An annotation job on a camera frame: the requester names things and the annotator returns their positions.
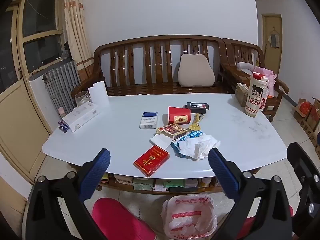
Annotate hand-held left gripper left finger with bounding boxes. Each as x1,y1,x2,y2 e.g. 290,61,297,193
26,148,111,240

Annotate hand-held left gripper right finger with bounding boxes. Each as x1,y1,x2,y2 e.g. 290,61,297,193
208,147,293,240

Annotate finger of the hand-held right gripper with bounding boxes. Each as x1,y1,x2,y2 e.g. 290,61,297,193
286,142,320,240

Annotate white plastic bag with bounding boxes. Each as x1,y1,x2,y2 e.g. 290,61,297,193
179,134,221,160

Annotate blue and white packet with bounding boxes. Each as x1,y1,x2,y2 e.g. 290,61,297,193
170,129,206,157

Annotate red cigarette pack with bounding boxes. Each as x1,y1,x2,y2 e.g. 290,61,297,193
133,145,170,177

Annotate yellow snack wrapper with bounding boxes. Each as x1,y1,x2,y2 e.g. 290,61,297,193
189,113,207,130

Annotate bin with plastic bag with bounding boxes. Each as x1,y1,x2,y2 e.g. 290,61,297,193
160,194,217,240

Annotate colourful playing card box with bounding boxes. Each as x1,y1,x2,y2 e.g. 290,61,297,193
156,123,188,140

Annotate white paper scrap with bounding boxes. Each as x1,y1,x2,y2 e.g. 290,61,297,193
150,134,174,149

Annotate black carton box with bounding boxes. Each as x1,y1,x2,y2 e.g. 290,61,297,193
186,102,210,114

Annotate red paper cup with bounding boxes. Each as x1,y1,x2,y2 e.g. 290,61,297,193
167,106,192,125

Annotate blue cigarette pack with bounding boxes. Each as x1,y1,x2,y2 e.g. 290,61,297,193
139,112,158,130

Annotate brown printed carton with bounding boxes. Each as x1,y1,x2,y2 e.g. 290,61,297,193
114,175,133,185

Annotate green wet wipes pack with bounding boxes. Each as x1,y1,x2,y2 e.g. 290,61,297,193
132,177,153,190

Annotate green packet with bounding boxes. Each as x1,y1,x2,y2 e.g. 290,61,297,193
164,179,185,189

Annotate open cardboard box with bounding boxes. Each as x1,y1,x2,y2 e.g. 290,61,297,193
293,99,316,123

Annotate long white box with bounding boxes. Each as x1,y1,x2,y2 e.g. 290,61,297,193
62,102,100,132

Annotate red plastic bag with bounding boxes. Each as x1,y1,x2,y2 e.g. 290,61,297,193
300,101,313,115

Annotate pink and white box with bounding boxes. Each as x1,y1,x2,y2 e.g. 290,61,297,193
152,179,170,192

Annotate glass mug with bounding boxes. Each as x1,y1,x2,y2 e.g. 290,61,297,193
74,91,91,107

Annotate white paper towel roll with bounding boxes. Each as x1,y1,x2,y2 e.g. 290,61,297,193
88,81,110,108

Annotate small cardboard box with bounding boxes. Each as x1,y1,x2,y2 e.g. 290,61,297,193
235,82,250,107

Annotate tall cartoon print bottle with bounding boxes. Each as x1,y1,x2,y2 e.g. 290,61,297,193
244,72,269,117

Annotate small spray bottle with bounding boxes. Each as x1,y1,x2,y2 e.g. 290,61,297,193
261,79,271,112

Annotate cream framed balcony door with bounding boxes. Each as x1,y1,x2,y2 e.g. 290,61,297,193
0,0,73,183

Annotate grey cast iron radiator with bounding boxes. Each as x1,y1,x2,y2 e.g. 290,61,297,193
42,60,82,115

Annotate pink plastic bag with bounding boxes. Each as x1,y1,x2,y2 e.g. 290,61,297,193
252,67,277,98

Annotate beige back cushion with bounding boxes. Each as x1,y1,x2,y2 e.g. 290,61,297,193
178,53,216,88

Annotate grey neck pillow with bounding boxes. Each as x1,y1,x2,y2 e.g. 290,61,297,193
236,62,258,72

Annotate yellow interior door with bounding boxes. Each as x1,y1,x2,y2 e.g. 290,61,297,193
262,14,282,74

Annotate wooden armchair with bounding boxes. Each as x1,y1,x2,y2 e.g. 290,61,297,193
222,38,289,122

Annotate hanging door organiser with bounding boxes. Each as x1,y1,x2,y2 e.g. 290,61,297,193
268,27,280,48

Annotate beige curtain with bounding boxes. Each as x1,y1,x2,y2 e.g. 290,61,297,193
62,0,94,80

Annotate wooden slatted sofa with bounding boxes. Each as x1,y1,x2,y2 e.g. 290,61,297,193
71,35,234,100

